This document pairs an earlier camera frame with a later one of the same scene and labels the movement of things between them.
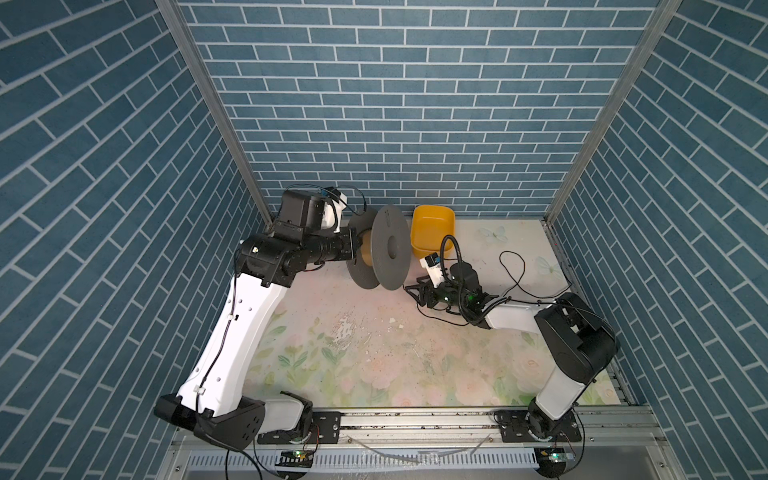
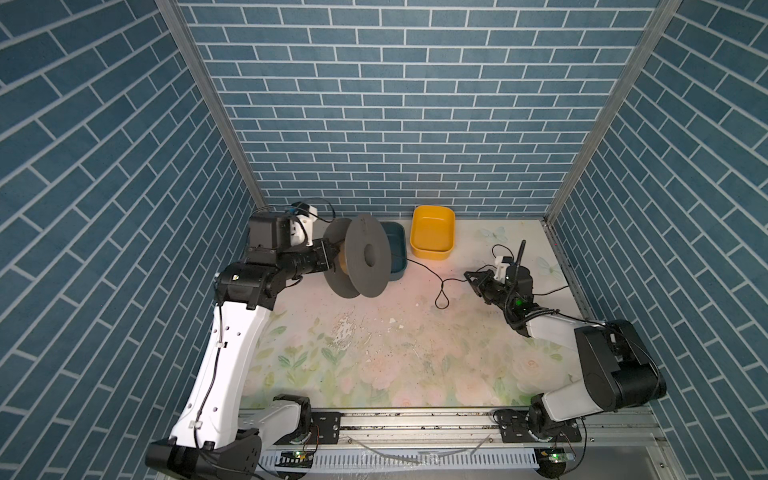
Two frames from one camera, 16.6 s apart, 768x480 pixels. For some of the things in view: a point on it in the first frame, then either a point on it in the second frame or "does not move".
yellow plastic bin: x=429 y=224 does not move
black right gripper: x=425 y=289 to x=486 y=277
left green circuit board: x=295 y=458 does not move
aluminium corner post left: x=196 y=61 does not move
